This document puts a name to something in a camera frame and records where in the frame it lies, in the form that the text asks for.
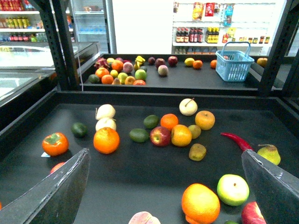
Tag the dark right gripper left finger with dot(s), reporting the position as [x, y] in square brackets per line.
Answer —
[54, 200]

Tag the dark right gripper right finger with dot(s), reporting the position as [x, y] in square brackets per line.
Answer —
[276, 190]

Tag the yellow lemon near tray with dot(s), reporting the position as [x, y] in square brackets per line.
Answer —
[197, 152]

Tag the yellow lemon tray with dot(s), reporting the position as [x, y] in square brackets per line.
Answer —
[197, 152]
[189, 62]

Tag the tangerine beside far lemon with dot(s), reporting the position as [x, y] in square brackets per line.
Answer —
[197, 64]

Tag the yellow lemon far tray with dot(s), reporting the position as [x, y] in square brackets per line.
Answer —
[189, 62]

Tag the white sauce shelf unit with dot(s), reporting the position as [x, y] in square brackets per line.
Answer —
[205, 26]

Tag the white drinks shelf unit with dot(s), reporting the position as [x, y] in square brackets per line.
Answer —
[20, 22]

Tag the red apple front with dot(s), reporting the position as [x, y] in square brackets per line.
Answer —
[251, 214]

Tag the yellow-green pear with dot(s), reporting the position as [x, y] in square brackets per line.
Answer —
[269, 152]

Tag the bright green apple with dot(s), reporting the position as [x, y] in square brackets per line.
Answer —
[232, 190]

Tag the red chili pepper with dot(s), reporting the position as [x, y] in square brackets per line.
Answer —
[242, 144]

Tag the orange persimmon with leaf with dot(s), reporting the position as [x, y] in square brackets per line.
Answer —
[55, 144]

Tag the dark green avocado left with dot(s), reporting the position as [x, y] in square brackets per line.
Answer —
[79, 130]

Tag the large navel orange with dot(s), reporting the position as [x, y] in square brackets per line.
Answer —
[106, 140]

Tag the big orange front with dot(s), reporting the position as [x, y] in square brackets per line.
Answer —
[200, 204]

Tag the pink peach front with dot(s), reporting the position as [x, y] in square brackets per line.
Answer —
[143, 217]

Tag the yellow-orange round pear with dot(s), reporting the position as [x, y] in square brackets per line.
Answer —
[205, 120]

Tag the small yellow-green fruit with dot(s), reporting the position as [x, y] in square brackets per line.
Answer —
[195, 131]

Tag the green avocado centre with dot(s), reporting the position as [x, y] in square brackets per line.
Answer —
[139, 135]

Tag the large orange fruit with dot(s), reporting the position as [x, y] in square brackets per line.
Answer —
[181, 136]

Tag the red yellow apple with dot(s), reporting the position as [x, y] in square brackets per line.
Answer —
[160, 136]

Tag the cream round pear with stem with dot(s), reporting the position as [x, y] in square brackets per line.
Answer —
[188, 107]

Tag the green lime upper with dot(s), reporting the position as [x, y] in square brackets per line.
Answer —
[151, 121]

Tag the small tangerine near tray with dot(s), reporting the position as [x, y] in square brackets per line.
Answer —
[169, 121]

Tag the glass top chest freezer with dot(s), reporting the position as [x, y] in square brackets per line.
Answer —
[21, 62]

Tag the orange far tray front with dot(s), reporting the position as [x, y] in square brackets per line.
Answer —
[107, 79]

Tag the orange tray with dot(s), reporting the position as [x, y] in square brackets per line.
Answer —
[107, 79]
[100, 72]

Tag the orange far tray left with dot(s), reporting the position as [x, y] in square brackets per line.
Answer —
[100, 72]

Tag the pink dragon fruit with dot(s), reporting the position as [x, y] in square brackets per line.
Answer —
[101, 63]

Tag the green apple far tray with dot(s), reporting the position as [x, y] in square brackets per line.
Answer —
[140, 75]

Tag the peach far tray centre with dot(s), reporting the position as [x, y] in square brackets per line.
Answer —
[163, 70]

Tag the dark red apple far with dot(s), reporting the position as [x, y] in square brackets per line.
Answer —
[172, 61]

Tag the blue basket with handle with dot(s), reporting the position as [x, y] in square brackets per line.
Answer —
[233, 65]

